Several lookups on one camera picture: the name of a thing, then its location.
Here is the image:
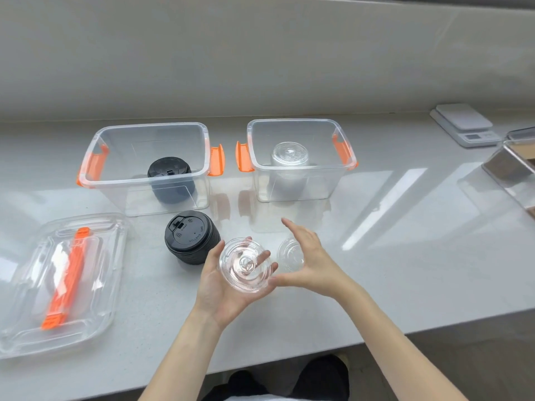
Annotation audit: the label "person's right hand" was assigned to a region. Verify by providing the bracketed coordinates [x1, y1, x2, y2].
[267, 218, 357, 300]

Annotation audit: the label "person's left hand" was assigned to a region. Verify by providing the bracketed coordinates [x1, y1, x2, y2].
[194, 240, 280, 330]

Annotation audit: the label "clear dome cup lids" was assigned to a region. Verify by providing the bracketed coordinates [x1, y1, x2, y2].
[219, 237, 277, 294]

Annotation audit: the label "person's left forearm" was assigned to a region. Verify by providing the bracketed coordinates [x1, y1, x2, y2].
[138, 305, 224, 401]

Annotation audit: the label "person's right forearm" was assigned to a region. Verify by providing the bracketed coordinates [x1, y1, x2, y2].
[334, 282, 469, 401]

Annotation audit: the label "clear flat cup lid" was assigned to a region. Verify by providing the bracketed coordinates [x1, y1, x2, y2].
[277, 237, 306, 274]

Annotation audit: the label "stack of black cup lids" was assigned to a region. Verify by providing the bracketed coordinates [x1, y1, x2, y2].
[147, 157, 196, 205]
[164, 210, 221, 265]

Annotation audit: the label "person's black trousers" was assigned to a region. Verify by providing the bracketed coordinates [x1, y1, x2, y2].
[203, 355, 350, 401]

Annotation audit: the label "clear storage bin orange latches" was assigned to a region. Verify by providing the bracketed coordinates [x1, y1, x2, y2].
[76, 122, 226, 217]
[235, 118, 359, 204]

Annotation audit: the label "person's white shirt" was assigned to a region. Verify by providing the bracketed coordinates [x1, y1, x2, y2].
[226, 393, 302, 401]

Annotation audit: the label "stack of clear cup lids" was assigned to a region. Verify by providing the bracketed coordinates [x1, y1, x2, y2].
[271, 142, 310, 197]

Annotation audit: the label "white kitchen scale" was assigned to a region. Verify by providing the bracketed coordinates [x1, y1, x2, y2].
[430, 103, 502, 148]

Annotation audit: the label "clear rectangular container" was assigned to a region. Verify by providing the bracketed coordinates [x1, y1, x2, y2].
[481, 139, 535, 219]

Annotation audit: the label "clear bin lid orange handle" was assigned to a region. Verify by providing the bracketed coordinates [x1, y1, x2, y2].
[0, 213, 128, 360]

